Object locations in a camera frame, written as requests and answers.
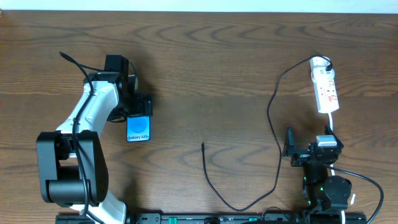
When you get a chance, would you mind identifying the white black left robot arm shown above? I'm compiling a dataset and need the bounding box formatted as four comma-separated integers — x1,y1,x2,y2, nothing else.
36,71,152,223

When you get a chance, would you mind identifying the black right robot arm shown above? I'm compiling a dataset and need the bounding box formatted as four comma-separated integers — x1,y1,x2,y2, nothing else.
284,126,352,223

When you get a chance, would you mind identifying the white power strip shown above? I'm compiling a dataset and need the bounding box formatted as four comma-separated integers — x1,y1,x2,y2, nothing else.
310,56,339,114

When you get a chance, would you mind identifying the black USB charging cable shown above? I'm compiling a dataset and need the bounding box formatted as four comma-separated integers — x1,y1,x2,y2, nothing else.
201,55,333,213

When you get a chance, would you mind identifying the white USB charger plug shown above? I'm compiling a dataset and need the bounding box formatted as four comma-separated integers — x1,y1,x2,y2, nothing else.
311,67,335,83

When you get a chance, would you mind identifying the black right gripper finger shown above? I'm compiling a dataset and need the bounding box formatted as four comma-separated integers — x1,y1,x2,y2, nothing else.
284,126,295,150
325,125,335,137

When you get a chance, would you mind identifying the blue Galaxy smartphone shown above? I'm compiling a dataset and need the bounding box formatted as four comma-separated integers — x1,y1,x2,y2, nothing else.
126,116,150,142

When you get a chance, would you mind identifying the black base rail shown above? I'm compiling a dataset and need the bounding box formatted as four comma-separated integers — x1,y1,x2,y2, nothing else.
55,212,367,224

